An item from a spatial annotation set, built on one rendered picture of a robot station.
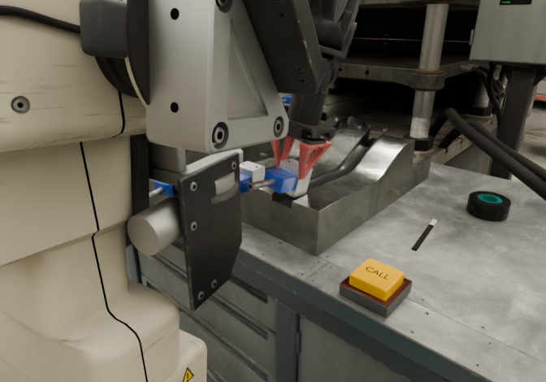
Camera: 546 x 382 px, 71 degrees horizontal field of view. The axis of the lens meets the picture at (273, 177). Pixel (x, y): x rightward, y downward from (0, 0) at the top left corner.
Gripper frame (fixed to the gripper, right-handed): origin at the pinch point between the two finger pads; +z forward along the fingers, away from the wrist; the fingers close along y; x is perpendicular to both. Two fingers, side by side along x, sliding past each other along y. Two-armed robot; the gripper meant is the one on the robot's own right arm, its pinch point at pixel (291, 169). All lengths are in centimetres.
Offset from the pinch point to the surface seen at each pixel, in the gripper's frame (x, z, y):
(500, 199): -38.1, 0.9, -27.9
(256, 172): -0.3, 4.1, 8.2
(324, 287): 6.2, 12.9, -15.8
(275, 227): 0.4, 12.1, 0.3
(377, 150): -25.9, -2.4, -3.4
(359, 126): -33.4, -4.6, 6.3
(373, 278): 4.4, 8.0, -21.9
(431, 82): -69, -17, 5
